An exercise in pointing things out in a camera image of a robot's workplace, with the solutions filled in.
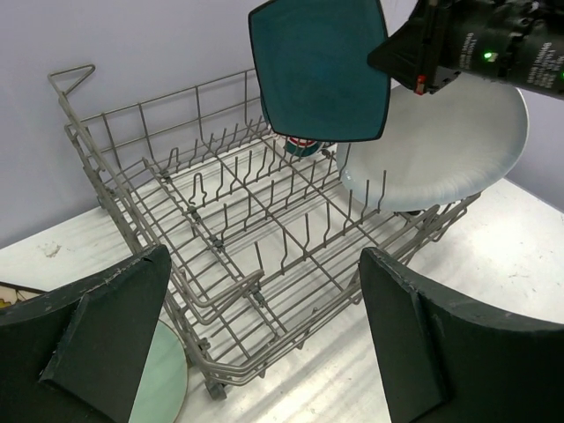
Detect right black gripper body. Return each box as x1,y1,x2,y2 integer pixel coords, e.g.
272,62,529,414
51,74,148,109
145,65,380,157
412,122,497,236
413,1,563,95

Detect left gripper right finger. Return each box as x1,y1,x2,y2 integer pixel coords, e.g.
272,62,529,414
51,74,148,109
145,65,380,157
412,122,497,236
359,248,563,422

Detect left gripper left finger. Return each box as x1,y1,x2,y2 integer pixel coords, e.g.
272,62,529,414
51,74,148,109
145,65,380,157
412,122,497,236
1,245,172,422

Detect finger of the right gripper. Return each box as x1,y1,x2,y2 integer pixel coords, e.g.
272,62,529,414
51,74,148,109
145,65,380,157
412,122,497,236
367,21,426,91

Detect dark teal square plate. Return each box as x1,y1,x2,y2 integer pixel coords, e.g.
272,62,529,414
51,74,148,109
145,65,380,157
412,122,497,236
248,0,390,143

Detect white oval plate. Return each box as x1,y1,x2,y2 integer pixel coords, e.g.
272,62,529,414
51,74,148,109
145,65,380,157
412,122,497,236
336,74,529,212

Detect round teal rimmed plate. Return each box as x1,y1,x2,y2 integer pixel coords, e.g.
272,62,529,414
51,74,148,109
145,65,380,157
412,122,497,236
284,137,323,158

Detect cream square floral plate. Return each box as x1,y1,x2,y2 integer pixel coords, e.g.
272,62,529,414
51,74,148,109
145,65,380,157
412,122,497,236
0,282,44,308

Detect mint green flower plate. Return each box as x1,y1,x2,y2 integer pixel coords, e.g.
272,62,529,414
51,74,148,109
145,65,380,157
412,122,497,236
129,321,189,423

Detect grey wire dish rack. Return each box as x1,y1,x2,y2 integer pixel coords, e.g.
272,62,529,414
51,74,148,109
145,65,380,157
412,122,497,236
48,63,474,400

